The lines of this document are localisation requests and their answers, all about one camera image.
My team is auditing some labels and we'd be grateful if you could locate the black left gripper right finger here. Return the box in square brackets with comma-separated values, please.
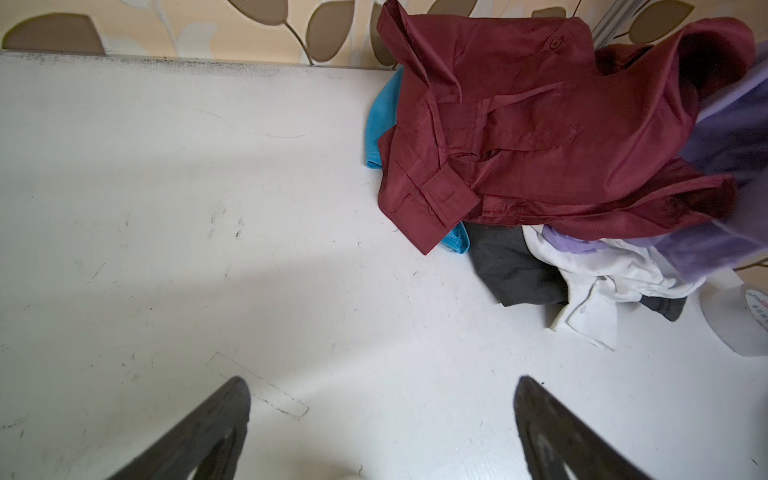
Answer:
[513, 376, 648, 480]

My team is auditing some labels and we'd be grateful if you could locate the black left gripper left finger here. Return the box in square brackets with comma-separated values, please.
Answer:
[112, 376, 251, 479]

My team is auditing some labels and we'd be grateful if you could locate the purple cloth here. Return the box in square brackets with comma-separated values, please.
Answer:
[541, 41, 768, 283]

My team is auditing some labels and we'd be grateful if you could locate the white cloth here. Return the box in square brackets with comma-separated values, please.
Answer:
[522, 226, 705, 350]

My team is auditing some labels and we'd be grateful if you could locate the dark grey cloth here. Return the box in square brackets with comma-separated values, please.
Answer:
[466, 224, 687, 321]

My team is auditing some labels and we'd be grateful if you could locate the turquoise cloth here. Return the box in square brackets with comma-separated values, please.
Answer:
[364, 68, 470, 254]

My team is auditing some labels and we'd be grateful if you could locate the translucent plastic bottle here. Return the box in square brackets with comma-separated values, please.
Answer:
[701, 284, 767, 358]

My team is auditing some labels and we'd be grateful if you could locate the maroon shirt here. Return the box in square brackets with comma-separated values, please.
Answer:
[377, 1, 754, 253]

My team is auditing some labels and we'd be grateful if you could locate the aluminium frame post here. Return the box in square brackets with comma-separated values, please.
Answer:
[592, 0, 648, 49]

